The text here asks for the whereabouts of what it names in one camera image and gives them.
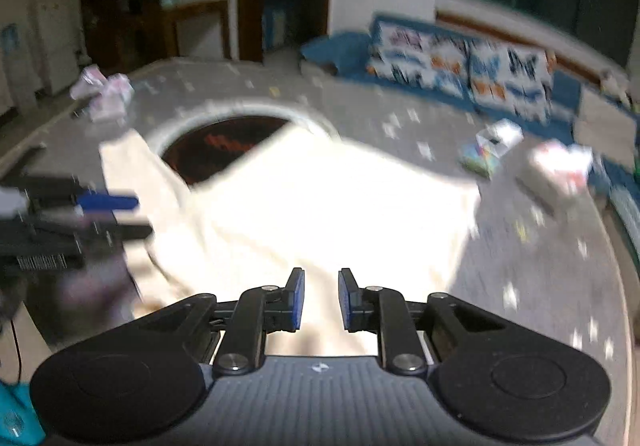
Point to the cream sweatshirt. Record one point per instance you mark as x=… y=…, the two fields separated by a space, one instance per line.
x=302 y=200

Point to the left butterfly pillow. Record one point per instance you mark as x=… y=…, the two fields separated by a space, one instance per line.
x=420 y=59

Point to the clear plastic toy box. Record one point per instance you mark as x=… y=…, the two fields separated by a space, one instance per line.
x=479 y=160

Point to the black induction cooktop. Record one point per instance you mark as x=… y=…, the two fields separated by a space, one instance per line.
x=209 y=149

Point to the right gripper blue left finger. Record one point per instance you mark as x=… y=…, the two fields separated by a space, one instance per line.
x=247 y=322

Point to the white remote control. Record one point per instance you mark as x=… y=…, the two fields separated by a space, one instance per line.
x=500 y=137

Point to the right butterfly pillow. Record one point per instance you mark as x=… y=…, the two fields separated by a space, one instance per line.
x=513 y=78

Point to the white tissue box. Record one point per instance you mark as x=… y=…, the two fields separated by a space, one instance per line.
x=556 y=175

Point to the pink tissue pack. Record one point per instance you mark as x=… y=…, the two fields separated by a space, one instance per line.
x=105 y=98

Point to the grey cushion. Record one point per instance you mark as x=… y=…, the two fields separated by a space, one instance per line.
x=606 y=129

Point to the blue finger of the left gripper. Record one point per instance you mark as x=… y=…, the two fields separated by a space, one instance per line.
x=113 y=231
x=104 y=202

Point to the butterfly pillow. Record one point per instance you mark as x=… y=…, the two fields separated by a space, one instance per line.
x=420 y=59
x=513 y=78

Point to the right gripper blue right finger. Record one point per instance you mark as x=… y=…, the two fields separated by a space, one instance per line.
x=394 y=321

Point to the blue corner sofa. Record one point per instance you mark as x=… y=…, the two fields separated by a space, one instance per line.
x=348 y=52

